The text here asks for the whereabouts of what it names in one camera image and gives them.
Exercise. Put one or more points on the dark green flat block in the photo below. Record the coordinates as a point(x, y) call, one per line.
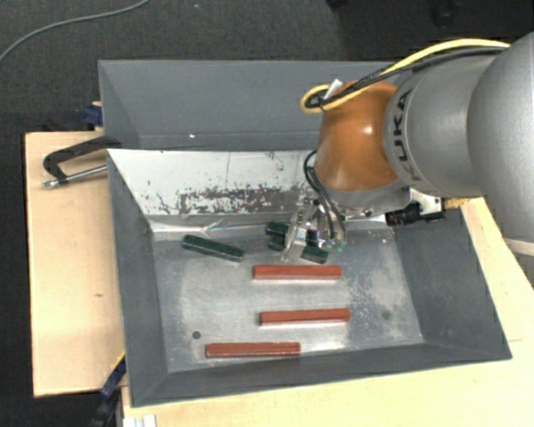
point(276, 228)
point(211, 247)
point(314, 253)

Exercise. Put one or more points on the black cylinder on white bracket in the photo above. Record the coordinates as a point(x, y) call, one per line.
point(403, 214)

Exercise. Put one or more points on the red-brown flat block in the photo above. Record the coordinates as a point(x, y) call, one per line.
point(304, 316)
point(252, 348)
point(297, 271)

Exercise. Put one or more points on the grey metal bin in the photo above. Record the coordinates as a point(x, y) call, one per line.
point(236, 299)

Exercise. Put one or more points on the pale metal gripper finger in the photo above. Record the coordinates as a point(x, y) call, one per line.
point(288, 240)
point(299, 246)

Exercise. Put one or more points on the pale wood flat board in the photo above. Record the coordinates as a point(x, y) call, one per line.
point(71, 272)

